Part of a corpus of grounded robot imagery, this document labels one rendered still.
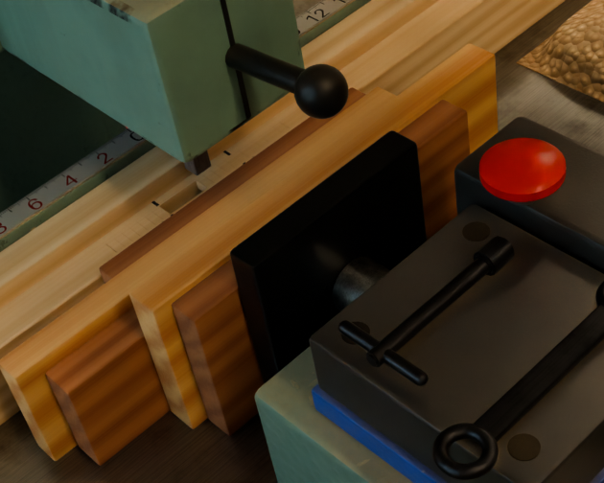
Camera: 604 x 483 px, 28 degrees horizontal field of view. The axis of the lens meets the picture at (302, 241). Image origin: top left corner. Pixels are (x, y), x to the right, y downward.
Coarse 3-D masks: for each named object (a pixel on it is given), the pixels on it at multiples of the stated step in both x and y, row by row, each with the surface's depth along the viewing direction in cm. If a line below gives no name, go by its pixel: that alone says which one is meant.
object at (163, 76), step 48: (0, 0) 53; (48, 0) 49; (96, 0) 45; (144, 0) 44; (192, 0) 44; (240, 0) 46; (288, 0) 48; (48, 48) 52; (96, 48) 48; (144, 48) 44; (192, 48) 45; (288, 48) 49; (96, 96) 51; (144, 96) 47; (192, 96) 46; (240, 96) 48; (192, 144) 48
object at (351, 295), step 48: (384, 144) 48; (336, 192) 47; (384, 192) 48; (288, 240) 45; (336, 240) 47; (384, 240) 49; (240, 288) 46; (288, 288) 46; (336, 288) 48; (288, 336) 48
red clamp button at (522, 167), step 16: (496, 144) 43; (512, 144) 43; (528, 144) 42; (544, 144) 42; (480, 160) 43; (496, 160) 42; (512, 160) 42; (528, 160) 42; (544, 160) 42; (560, 160) 42; (480, 176) 42; (496, 176) 42; (512, 176) 41; (528, 176) 41; (544, 176) 41; (560, 176) 41; (496, 192) 42; (512, 192) 41; (528, 192) 41; (544, 192) 41
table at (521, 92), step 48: (576, 0) 70; (528, 48) 67; (528, 96) 64; (576, 96) 63; (0, 432) 53; (144, 432) 52; (192, 432) 51; (240, 432) 51; (0, 480) 51; (48, 480) 50; (96, 480) 50; (144, 480) 50; (192, 480) 49; (240, 480) 49
